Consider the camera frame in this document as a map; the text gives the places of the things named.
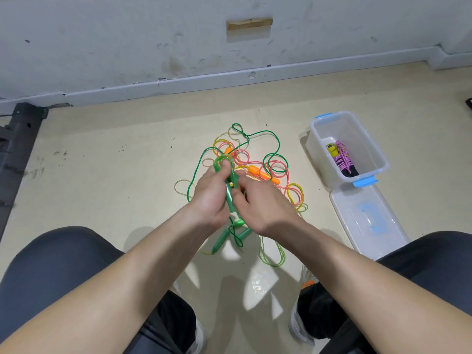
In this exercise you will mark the person's left forearm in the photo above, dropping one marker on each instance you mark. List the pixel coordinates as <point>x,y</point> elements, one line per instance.
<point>96,298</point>

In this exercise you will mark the grey right shoe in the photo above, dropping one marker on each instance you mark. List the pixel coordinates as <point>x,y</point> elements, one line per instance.
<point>301,324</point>

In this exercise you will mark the small black object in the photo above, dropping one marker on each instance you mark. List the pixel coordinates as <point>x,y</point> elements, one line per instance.
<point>469,103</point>

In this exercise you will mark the person's left hand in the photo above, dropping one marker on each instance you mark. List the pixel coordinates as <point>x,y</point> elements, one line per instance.
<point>210,195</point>

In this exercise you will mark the grey left shoe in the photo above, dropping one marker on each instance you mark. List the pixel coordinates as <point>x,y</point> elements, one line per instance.
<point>199,337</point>

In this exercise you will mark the small wooden wall block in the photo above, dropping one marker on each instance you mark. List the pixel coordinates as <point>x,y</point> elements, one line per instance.
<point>249,24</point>

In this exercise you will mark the black shorts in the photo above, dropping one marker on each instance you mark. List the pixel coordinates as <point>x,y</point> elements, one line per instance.
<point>44,269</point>

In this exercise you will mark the person's right hand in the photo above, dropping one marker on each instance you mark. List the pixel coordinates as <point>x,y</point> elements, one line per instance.
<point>267,208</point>

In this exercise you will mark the clear plastic box lid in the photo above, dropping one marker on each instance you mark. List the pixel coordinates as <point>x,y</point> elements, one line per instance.
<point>369,221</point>

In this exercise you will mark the grey shoe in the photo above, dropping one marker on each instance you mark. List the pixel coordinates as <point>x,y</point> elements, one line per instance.
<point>199,337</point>
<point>301,324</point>

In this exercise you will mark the black metal rack frame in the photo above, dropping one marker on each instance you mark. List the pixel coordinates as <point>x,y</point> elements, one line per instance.
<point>18,151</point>

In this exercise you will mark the person's right forearm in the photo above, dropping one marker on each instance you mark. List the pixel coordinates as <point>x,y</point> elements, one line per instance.
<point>383,291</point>

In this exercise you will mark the clear storage box blue latches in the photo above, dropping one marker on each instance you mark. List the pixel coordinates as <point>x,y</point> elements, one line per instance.
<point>369,147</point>

